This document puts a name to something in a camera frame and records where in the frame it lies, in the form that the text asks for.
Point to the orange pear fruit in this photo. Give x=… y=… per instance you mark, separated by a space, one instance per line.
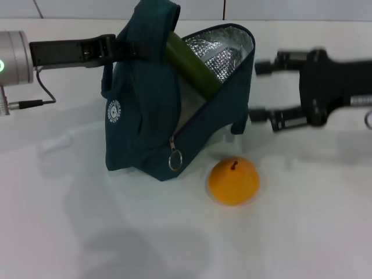
x=235 y=183

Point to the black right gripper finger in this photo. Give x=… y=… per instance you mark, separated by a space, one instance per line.
x=279 y=117
x=279 y=62

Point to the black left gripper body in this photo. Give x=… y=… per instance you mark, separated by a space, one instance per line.
x=64 y=52

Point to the dark teal insulated lunch bag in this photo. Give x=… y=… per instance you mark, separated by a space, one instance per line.
x=145 y=122

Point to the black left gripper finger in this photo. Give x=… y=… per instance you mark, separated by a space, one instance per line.
x=136 y=50

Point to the green cucumber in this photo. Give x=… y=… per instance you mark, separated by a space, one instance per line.
x=191 y=69

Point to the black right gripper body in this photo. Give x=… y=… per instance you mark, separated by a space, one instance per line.
x=328 y=78

